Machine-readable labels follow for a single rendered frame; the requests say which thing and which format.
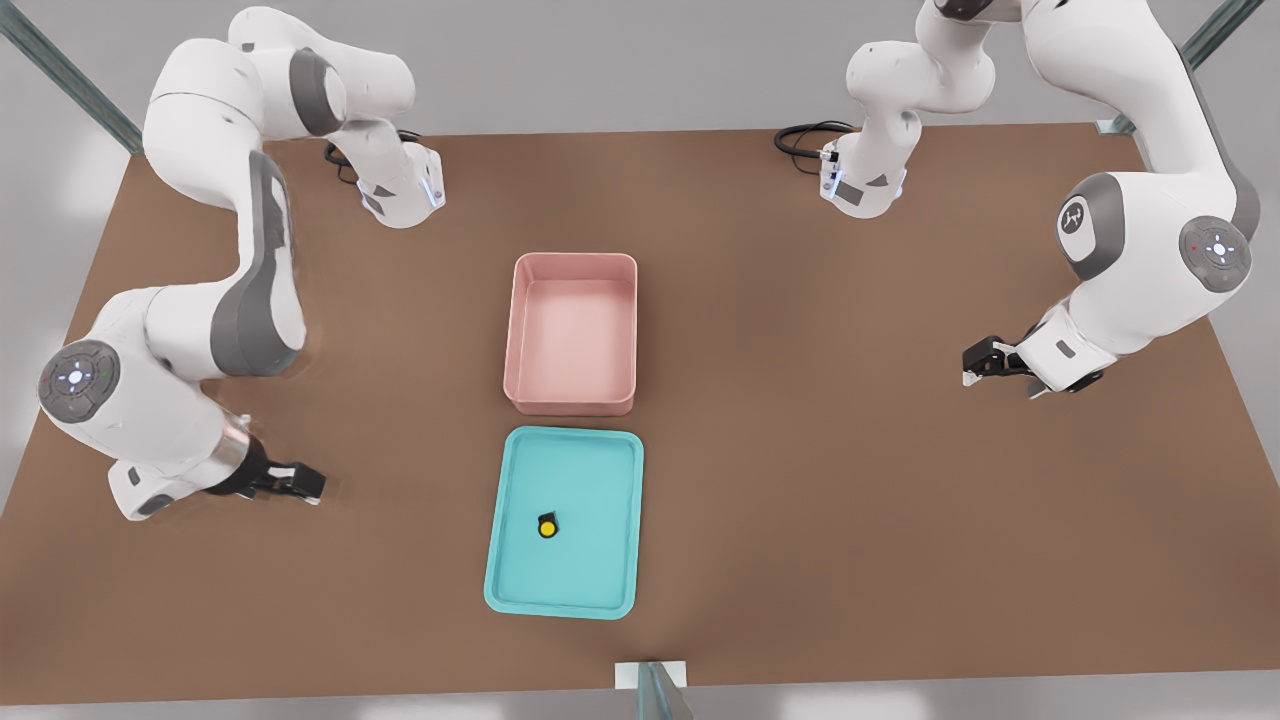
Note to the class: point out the silver frame post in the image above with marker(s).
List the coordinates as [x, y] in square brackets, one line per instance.
[70, 75]
[1215, 35]
[655, 692]

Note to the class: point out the pink rectangular box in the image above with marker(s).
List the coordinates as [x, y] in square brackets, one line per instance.
[572, 335]

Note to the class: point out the yellow button on black base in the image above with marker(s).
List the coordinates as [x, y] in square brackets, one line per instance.
[547, 526]

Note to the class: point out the pale blue-green tray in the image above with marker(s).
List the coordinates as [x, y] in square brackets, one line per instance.
[590, 560]

